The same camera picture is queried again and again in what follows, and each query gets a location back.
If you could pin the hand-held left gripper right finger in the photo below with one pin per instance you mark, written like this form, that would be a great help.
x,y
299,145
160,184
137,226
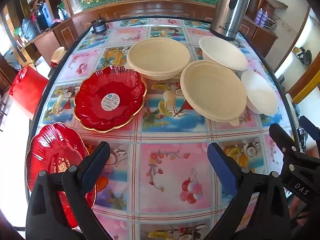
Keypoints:
x,y
222,170

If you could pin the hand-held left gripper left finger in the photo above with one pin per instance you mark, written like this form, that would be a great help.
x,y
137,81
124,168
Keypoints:
x,y
96,165

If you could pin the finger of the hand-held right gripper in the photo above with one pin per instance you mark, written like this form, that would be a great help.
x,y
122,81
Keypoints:
x,y
287,145
310,130

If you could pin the red plate with gold print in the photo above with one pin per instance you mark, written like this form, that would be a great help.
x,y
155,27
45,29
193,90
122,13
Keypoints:
x,y
47,150

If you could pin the small white bowl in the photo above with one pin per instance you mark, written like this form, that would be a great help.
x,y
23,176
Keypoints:
x,y
260,92

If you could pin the red plate with white sticker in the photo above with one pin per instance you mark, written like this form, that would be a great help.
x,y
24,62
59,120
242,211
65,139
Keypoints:
x,y
95,105

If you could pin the beige bowl with tab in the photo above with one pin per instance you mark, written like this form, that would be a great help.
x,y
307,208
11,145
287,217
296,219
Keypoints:
x,y
212,90

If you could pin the large white bowl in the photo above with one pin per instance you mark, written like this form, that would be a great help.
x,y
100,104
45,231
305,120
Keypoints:
x,y
220,50

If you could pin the beige ribbed bowl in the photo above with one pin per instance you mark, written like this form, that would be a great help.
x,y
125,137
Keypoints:
x,y
157,55

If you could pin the red gift bag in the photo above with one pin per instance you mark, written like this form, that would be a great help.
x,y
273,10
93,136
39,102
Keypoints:
x,y
27,90

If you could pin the small dark red plate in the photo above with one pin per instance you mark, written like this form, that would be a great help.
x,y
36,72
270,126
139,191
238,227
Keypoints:
x,y
53,64

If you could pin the small cream bowl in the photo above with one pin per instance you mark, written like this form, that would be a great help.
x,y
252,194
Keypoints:
x,y
58,54

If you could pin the purple can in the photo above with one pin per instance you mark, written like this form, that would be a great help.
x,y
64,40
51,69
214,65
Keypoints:
x,y
260,17
265,18

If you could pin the stainless steel thermos kettle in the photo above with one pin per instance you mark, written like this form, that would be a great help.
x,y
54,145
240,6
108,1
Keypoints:
x,y
225,10

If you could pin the pink cloth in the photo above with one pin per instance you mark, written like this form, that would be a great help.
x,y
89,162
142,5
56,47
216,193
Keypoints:
x,y
56,21

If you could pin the grey blue kettle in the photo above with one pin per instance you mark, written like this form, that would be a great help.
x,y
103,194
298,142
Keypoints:
x,y
27,27

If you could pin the white spray bottle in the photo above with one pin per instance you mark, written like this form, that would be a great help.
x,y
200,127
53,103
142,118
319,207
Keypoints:
x,y
62,12

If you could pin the blue thermos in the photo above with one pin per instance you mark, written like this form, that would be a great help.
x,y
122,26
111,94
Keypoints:
x,y
45,15

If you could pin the black thermos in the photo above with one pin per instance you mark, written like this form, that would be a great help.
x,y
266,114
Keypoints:
x,y
38,17

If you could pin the wooden cabinet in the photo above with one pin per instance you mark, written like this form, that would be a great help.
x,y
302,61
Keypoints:
x,y
160,11

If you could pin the black frame glass table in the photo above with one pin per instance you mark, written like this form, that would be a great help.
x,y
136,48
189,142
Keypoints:
x,y
290,107

